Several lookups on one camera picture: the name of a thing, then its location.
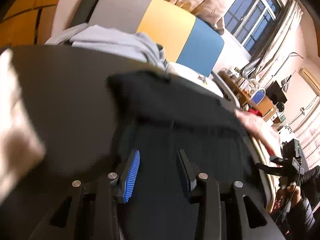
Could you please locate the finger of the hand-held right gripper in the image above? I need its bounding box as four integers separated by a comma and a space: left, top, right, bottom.
255, 162, 284, 175
269, 156, 285, 166

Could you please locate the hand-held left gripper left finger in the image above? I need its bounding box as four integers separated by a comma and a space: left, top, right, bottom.
27, 149, 141, 240

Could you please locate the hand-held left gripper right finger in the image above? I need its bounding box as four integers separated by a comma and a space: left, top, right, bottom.
177, 149, 287, 240

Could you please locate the black knit sweater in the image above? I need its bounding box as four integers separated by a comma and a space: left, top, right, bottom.
107, 70, 266, 240

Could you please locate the person's right hand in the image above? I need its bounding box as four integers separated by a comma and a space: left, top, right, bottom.
276, 184, 302, 217

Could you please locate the white patterned cloth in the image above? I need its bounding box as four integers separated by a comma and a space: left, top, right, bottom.
292, 120, 320, 168

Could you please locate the pink bed sheet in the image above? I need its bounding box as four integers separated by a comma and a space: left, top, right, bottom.
235, 110, 282, 155

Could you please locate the wooden cabinet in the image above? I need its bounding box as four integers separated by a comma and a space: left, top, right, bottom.
261, 97, 278, 122

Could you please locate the red cloth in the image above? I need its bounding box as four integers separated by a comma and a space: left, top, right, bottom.
247, 107, 263, 117

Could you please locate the blue folding chair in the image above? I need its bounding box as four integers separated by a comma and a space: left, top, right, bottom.
250, 88, 267, 105

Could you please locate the black monitor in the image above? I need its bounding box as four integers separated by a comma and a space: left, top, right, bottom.
266, 80, 288, 104

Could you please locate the wooden desk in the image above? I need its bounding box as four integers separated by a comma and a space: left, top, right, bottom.
219, 71, 253, 105

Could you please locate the silver foil sheet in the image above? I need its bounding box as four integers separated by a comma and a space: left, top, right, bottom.
240, 57, 262, 77

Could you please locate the white pillow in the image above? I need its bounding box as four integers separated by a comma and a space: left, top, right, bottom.
167, 62, 224, 98

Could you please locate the pale patterned curtain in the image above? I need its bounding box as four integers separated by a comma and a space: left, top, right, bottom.
247, 0, 304, 80

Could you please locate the pale beige cloth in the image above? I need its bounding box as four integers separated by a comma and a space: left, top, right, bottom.
0, 49, 47, 205

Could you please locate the grey hoodie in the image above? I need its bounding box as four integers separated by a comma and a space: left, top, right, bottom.
45, 24, 168, 70

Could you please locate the window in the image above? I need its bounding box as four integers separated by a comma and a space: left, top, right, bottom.
224, 0, 283, 55

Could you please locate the grey yellow blue headboard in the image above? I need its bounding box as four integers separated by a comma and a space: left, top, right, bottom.
70, 0, 225, 78

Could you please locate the beige starfish curtain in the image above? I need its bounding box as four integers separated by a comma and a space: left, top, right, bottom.
162, 0, 250, 34

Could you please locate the wooden wardrobe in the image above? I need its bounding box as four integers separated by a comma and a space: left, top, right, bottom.
0, 0, 68, 47

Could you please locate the wall air conditioner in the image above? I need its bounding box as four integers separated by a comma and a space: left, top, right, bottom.
300, 67, 320, 95

